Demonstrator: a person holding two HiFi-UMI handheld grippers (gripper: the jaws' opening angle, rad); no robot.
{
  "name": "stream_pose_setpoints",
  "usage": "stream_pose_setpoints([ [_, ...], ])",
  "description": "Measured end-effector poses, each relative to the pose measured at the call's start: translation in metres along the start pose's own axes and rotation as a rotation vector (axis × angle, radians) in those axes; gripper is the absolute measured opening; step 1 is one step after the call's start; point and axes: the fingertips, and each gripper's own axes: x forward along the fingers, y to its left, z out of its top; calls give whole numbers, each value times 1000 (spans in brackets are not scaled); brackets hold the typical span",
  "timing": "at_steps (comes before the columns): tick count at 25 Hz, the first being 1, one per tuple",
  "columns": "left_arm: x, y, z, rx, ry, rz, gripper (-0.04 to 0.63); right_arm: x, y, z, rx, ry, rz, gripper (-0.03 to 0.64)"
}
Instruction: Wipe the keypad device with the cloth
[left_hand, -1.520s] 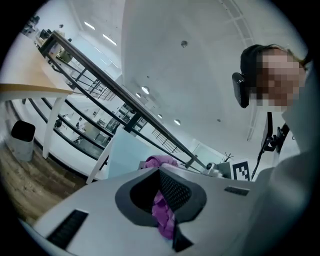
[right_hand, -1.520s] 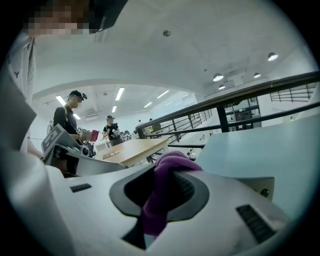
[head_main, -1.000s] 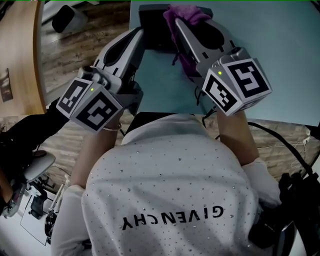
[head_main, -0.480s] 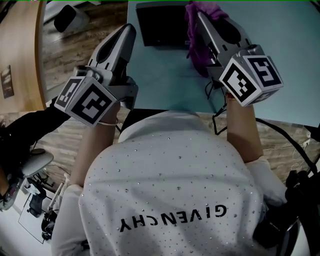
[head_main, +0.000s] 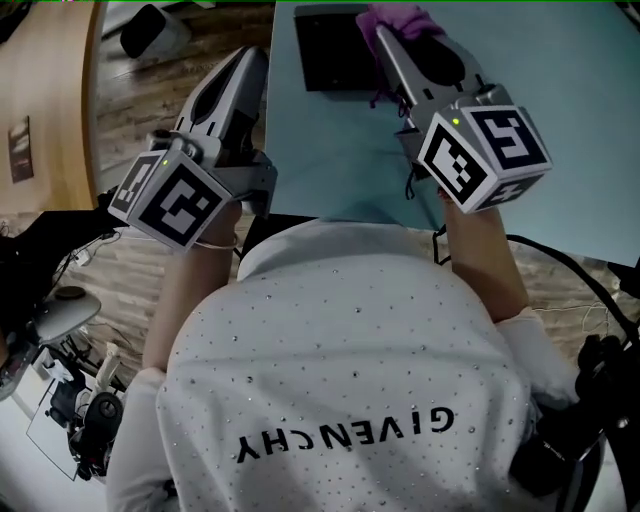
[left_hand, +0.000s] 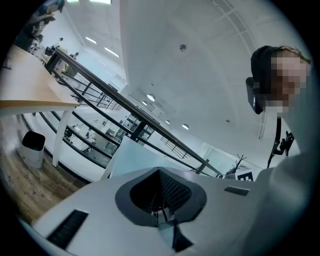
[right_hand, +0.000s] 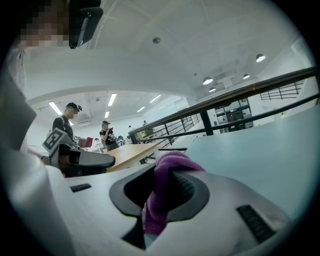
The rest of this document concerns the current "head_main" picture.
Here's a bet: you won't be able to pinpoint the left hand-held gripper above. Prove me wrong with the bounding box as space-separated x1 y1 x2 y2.
107 47 279 250

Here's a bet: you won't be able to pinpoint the dark booklet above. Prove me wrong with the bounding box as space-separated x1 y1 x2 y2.
7 115 36 184

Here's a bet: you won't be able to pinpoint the light blue table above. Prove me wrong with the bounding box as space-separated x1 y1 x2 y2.
263 0 640 269

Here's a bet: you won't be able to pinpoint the thin silver bracelet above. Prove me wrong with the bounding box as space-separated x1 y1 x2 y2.
195 230 240 251

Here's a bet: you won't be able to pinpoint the thick black cable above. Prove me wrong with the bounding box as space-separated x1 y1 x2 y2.
432 224 640 346

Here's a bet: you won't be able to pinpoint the black keypad device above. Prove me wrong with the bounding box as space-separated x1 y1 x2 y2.
293 3 401 101

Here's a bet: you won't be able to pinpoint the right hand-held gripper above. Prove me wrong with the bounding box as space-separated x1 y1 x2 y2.
375 25 554 215

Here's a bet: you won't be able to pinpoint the wooden table white legs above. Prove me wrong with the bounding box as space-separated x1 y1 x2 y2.
0 0 104 211

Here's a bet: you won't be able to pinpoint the black shoulder pack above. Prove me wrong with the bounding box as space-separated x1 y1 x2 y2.
509 334 640 501

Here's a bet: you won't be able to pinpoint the person's left forearm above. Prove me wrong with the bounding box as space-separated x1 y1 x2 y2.
142 199 242 374

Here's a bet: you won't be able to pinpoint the person's right forearm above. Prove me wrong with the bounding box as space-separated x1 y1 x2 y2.
442 192 531 324

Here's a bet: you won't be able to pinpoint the grey office chair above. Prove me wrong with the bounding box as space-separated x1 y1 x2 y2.
0 285 102 401

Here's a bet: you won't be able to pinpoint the purple cloth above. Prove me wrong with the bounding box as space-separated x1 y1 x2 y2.
355 2 446 119

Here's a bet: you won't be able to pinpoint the grey trash bin black liner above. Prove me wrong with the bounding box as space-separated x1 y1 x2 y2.
119 3 194 60

